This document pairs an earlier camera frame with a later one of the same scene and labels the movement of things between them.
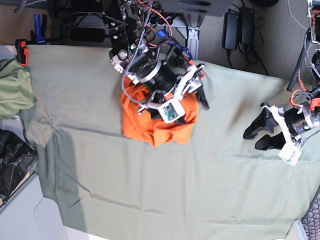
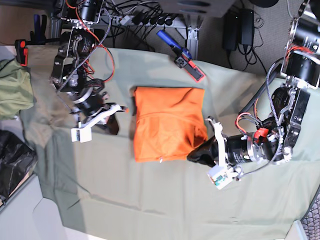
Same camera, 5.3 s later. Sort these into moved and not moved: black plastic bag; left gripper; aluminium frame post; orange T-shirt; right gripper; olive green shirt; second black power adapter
Moved: left gripper; right gripper; orange T-shirt
Not moved: olive green shirt; second black power adapter; black plastic bag; aluminium frame post
